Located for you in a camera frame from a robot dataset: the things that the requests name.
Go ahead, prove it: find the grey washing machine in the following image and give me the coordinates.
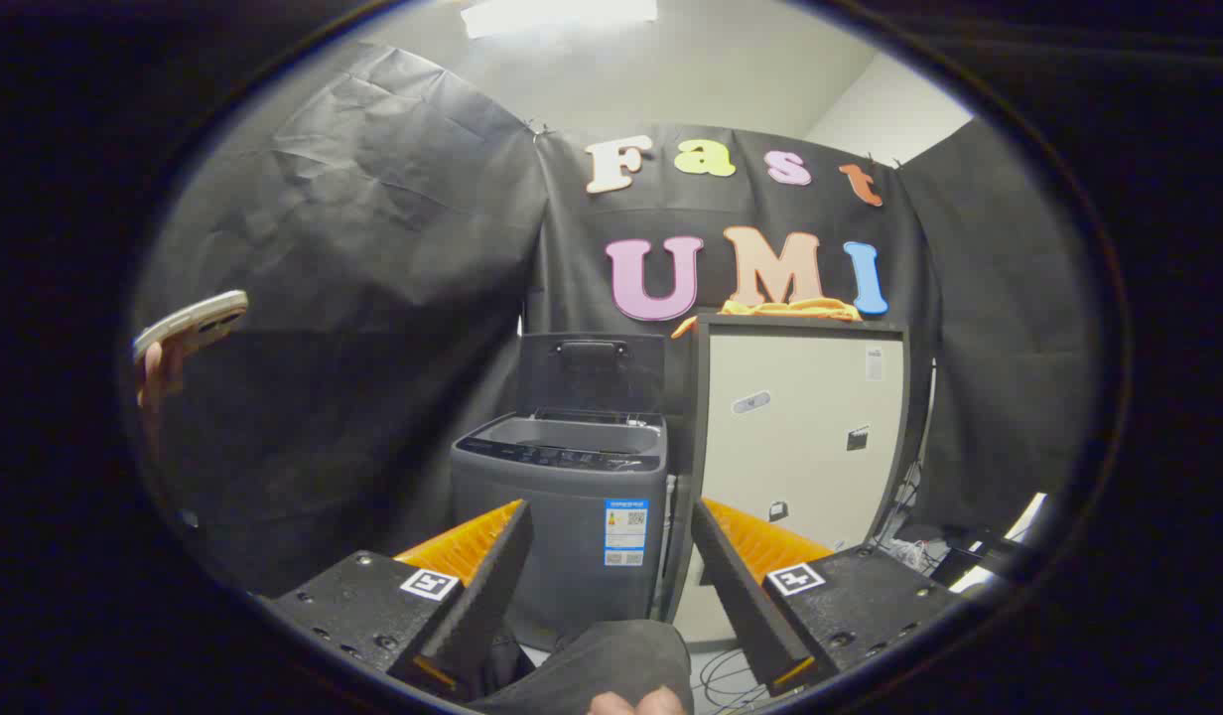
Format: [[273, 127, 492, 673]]
[[451, 407, 669, 651]]

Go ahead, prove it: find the bundle of floor cables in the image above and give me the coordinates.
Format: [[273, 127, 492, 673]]
[[698, 647, 771, 714]]

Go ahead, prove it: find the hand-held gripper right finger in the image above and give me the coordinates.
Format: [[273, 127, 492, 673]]
[[693, 499, 960, 696]]

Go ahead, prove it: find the black backdrop cloth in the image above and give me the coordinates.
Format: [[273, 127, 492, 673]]
[[135, 40, 1079, 597]]

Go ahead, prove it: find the ceiling light panel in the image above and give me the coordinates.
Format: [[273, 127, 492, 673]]
[[460, 0, 660, 40]]

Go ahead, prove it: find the person's dark trouser leg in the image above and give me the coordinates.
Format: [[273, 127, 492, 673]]
[[468, 621, 694, 715]]

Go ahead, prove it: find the orange buttoned shirt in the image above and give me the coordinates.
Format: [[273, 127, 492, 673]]
[[671, 298, 863, 340]]

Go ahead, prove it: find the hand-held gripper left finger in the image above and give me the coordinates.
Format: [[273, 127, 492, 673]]
[[271, 500, 533, 701]]

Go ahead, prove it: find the white cabinet with dark frame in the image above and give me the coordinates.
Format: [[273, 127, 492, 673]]
[[671, 314, 910, 646]]

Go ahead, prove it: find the beige smartphone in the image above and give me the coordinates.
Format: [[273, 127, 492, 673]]
[[133, 290, 249, 364]]

